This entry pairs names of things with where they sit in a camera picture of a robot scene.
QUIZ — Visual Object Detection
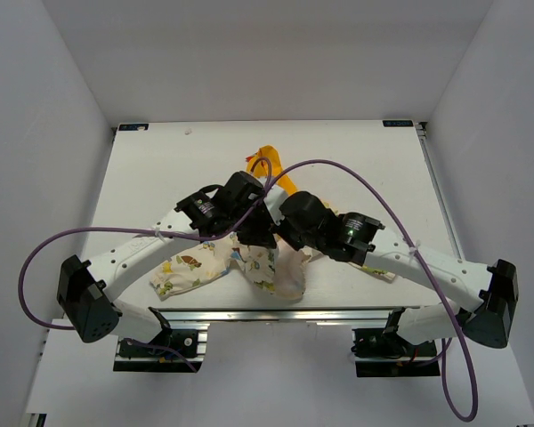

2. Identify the aluminium table front rail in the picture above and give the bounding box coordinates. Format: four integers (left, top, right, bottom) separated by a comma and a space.
63, 306, 446, 323

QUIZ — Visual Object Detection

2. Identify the aluminium table right rail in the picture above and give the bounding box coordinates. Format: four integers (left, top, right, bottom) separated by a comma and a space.
415, 122, 464, 258

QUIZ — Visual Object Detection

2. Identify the aluminium table rail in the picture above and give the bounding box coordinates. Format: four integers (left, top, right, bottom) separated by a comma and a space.
63, 306, 446, 323
415, 122, 464, 258

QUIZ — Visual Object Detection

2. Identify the purple cable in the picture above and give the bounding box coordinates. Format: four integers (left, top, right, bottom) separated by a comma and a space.
17, 156, 275, 373
262, 158, 480, 422

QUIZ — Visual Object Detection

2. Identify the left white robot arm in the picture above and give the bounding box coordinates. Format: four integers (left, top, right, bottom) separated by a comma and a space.
57, 172, 287, 355

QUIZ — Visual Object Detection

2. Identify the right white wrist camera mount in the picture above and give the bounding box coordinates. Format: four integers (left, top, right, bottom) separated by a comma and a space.
263, 185, 288, 225

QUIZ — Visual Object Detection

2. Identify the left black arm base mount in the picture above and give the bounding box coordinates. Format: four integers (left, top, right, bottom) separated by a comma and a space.
113, 307, 205, 374

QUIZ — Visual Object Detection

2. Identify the left blue table label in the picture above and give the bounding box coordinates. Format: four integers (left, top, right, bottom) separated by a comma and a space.
118, 123, 149, 132

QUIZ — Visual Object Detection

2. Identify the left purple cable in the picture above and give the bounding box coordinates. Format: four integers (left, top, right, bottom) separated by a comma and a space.
17, 156, 275, 373

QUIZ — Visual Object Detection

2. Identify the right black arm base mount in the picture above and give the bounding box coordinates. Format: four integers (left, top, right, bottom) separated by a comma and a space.
351, 308, 441, 378

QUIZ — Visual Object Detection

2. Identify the right blue table label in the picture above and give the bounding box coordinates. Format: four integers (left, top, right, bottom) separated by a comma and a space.
382, 119, 414, 128

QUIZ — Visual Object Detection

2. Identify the yellow patterned child jacket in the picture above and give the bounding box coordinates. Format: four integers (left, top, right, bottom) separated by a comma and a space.
148, 144, 397, 302

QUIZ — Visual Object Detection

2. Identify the blue table label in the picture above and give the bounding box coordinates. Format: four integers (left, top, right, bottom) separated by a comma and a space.
382, 119, 414, 128
118, 123, 149, 132

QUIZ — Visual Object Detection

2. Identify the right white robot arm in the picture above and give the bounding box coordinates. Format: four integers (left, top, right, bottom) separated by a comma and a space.
279, 191, 519, 355

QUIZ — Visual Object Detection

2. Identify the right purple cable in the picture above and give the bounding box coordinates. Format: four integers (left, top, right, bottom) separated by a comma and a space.
262, 158, 480, 422

